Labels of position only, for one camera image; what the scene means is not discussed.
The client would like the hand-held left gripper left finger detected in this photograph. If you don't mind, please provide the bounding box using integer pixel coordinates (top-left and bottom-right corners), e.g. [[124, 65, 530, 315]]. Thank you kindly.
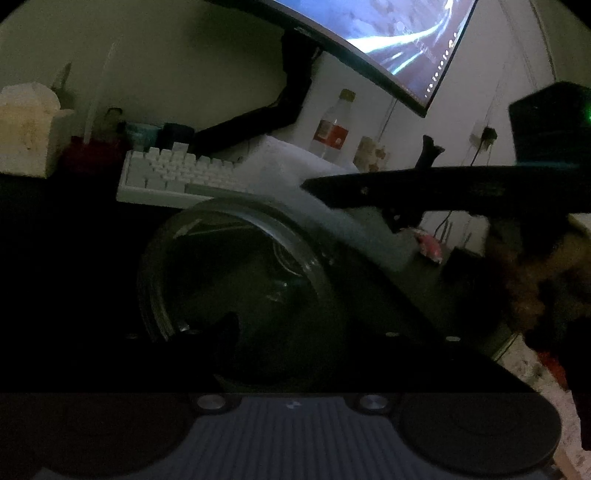
[[28, 314, 243, 414]]

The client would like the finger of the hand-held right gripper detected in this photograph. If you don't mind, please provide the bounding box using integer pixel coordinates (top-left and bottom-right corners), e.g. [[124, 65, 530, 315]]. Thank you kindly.
[[417, 135, 445, 171], [299, 166, 463, 232]]

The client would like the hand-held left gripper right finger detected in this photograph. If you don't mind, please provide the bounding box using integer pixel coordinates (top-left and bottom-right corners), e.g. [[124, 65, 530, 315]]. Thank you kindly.
[[348, 318, 550, 412]]

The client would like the white tissue paper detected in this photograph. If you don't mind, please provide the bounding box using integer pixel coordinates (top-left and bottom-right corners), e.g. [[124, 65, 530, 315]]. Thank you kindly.
[[240, 136, 419, 271]]

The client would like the clear glass bowl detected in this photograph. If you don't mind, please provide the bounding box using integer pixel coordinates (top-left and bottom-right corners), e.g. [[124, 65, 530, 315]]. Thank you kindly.
[[136, 194, 350, 393]]

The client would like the patterned jar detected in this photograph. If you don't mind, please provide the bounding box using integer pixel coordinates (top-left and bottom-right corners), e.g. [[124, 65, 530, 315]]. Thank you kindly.
[[358, 135, 387, 172]]

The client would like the red label plastic bottle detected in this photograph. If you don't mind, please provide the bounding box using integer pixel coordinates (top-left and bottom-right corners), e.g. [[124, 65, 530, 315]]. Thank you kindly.
[[308, 89, 357, 165]]

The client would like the pink wrapped object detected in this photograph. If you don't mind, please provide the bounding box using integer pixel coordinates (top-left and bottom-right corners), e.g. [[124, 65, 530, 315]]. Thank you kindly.
[[413, 229, 444, 264]]

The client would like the curved computer monitor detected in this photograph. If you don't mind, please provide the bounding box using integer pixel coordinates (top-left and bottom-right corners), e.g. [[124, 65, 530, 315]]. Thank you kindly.
[[259, 0, 482, 119]]

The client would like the white mechanical keyboard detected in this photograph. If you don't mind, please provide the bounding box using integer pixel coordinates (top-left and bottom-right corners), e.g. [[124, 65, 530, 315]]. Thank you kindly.
[[115, 145, 260, 211]]

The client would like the patterned cloth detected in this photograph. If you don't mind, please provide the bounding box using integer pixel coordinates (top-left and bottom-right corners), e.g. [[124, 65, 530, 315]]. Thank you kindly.
[[501, 342, 591, 480]]

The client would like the blue and white cup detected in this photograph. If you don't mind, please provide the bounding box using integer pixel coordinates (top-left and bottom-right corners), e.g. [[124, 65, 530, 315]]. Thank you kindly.
[[124, 122, 160, 151]]

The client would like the red dish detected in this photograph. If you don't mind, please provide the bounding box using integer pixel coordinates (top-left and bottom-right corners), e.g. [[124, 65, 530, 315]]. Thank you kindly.
[[62, 137, 122, 174]]

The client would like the upright white panel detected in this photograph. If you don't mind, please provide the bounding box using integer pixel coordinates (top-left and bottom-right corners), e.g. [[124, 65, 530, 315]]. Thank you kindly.
[[85, 39, 119, 142]]

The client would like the cream tissue box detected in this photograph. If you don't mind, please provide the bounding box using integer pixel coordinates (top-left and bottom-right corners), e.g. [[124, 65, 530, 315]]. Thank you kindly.
[[0, 82, 75, 179]]

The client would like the black wall plug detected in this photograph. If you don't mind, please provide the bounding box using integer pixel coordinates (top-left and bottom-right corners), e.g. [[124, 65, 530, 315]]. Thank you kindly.
[[470, 126, 498, 154]]

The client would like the small jar with handle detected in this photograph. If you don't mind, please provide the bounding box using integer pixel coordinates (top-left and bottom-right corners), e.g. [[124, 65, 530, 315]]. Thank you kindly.
[[105, 107, 124, 137]]

